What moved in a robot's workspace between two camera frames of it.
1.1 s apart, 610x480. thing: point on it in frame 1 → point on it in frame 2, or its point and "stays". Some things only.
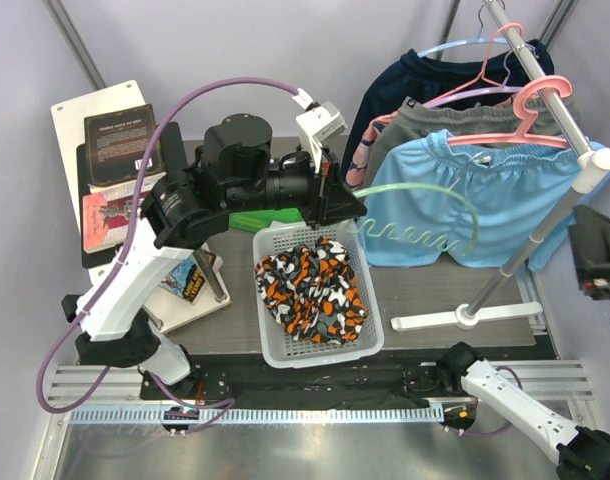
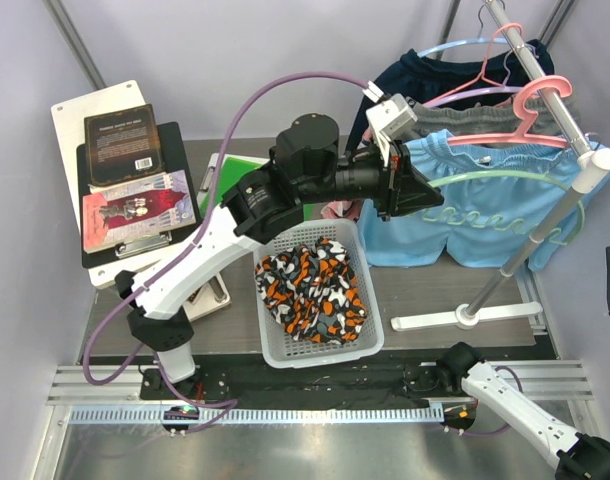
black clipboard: (173, 157) stays
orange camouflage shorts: (310, 290) stays
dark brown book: (118, 142) stays
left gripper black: (333, 201) → (401, 187)
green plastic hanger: (410, 231) → (552, 235)
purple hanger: (496, 90) stays
